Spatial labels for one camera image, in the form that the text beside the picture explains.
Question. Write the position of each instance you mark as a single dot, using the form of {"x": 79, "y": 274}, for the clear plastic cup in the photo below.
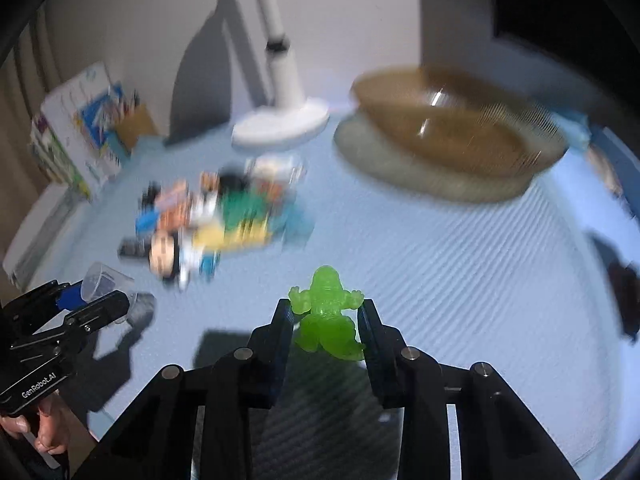
{"x": 101, "y": 279}

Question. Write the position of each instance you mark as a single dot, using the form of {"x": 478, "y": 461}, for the black bar object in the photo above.
{"x": 134, "y": 248}

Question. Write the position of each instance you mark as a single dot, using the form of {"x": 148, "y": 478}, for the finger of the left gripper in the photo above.
{"x": 70, "y": 298}
{"x": 98, "y": 313}

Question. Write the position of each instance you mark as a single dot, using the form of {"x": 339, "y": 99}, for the brown cardboard pen holder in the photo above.
{"x": 132, "y": 121}

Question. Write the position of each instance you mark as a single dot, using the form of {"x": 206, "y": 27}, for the green toy piece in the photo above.
{"x": 238, "y": 207}

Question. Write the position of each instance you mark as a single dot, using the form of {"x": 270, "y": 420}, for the yellow flat toy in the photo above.
{"x": 247, "y": 234}

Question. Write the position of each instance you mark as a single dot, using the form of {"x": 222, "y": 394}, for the blue cover book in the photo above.
{"x": 97, "y": 121}

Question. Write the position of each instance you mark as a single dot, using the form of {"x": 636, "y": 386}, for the brown transparent bowl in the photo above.
{"x": 460, "y": 122}

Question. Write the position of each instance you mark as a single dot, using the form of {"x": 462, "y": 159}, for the green translucent toy figure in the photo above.
{"x": 322, "y": 321}

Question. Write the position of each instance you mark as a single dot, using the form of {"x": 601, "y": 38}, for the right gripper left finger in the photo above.
{"x": 271, "y": 346}

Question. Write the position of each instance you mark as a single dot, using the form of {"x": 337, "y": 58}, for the stack of books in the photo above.
{"x": 52, "y": 158}

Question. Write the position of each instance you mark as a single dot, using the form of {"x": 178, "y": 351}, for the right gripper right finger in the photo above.
{"x": 381, "y": 347}

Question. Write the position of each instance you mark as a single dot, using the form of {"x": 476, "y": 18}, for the person left hand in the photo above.
{"x": 53, "y": 435}

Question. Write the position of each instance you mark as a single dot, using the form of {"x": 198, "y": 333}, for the round face toy head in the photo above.
{"x": 163, "y": 254}

